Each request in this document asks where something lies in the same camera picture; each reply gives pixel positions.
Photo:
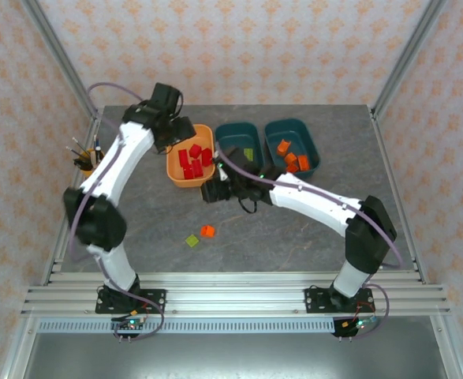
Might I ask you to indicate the red lego brick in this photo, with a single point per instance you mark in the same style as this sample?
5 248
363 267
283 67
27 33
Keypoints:
196 166
206 156
182 157
195 150
187 172

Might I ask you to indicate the green lego brick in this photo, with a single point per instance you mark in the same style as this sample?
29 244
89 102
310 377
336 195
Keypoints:
249 153
192 241

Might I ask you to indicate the orange lego brick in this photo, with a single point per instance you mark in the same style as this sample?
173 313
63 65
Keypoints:
303 162
290 158
207 231
280 150
293 168

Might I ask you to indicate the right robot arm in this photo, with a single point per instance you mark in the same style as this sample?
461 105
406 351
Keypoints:
314 201

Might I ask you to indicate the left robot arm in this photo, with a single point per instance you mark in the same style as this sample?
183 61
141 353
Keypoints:
132 146

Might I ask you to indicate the orange plastic container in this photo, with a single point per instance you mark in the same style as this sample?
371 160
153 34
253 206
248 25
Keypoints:
205 138

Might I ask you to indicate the teal plastic container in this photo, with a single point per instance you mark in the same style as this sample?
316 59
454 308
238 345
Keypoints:
235 132
294 132

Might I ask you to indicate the blue pen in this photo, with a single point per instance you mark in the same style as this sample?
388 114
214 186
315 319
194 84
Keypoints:
96 142

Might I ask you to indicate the aluminium mounting beam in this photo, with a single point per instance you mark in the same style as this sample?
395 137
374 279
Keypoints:
235 296

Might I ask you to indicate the black pen silver tip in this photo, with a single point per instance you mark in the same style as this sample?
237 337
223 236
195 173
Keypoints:
75 152

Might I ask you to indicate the yellow pen cup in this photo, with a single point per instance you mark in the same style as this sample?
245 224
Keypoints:
89 173

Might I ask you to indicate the small circuit board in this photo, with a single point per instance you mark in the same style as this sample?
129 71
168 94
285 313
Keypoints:
359 324
132 324

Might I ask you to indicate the grey metal panel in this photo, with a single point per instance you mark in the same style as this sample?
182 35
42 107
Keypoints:
235 359

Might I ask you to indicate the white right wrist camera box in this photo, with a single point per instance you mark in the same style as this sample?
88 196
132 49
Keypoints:
222 173

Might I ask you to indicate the aluminium table side rail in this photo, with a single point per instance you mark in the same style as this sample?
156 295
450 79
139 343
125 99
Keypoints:
388 158
90 130

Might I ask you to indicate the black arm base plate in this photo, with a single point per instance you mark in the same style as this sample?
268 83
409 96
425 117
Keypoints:
156 300
316 300

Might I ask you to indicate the aluminium frame post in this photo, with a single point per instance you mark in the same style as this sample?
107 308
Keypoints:
450 351
408 51
57 51
18 351

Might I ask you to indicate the lower aluminium frame post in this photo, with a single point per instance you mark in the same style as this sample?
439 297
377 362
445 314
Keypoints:
450 351
18 351

